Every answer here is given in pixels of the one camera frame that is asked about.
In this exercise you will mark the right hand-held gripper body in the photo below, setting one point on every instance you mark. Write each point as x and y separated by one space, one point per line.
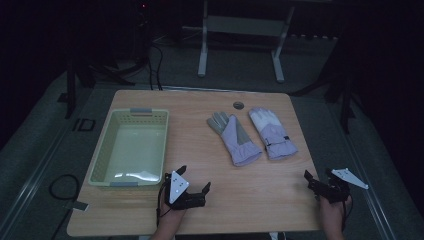
335 191

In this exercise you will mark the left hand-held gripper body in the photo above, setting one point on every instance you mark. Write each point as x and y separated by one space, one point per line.
178 186

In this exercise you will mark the purple glove with grey palm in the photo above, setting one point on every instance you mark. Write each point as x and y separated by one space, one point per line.
238 146

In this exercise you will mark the pale green plastic basket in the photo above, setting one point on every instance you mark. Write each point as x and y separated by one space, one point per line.
133 150

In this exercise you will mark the purple and white glove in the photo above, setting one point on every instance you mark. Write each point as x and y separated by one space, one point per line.
275 136

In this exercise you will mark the person's right hand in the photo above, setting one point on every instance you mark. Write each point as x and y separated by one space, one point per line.
333 215

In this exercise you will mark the person's left hand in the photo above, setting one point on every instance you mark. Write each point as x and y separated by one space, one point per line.
170 218

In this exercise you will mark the black tripod stand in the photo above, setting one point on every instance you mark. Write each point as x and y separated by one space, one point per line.
70 90
346 96

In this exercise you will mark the grey tape piece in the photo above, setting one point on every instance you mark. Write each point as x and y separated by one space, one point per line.
80 206

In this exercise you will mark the black rectangular floor marker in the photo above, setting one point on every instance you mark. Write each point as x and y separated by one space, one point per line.
80 124

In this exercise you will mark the metal floor rail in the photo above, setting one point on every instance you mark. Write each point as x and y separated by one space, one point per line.
370 200
30 180

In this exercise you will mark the white metal stand frame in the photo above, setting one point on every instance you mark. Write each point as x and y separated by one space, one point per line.
245 26

